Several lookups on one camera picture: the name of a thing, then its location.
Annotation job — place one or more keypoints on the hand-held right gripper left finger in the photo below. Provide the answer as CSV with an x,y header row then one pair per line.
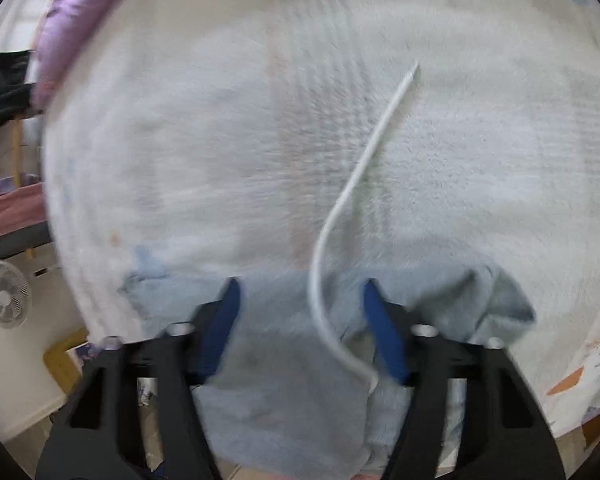
x,y
220,325

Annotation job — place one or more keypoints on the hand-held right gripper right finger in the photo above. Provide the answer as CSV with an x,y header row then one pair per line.
x,y
382,330

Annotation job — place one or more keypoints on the grey zip hoodie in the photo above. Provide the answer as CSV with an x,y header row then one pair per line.
x,y
280,385

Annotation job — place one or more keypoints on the white fan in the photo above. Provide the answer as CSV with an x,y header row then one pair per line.
x,y
5,295

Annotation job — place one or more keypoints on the maroon towel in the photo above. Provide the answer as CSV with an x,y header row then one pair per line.
x,y
10,210

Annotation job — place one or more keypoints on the wooden drying rack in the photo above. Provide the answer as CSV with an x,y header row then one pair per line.
x,y
16,150

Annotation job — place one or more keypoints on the black hanging garment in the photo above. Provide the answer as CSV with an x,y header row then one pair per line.
x,y
5,85

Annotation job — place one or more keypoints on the purple floral quilt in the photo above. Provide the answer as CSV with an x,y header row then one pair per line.
x,y
75,20

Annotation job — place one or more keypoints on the yellow frame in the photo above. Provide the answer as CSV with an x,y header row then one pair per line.
x,y
62,357

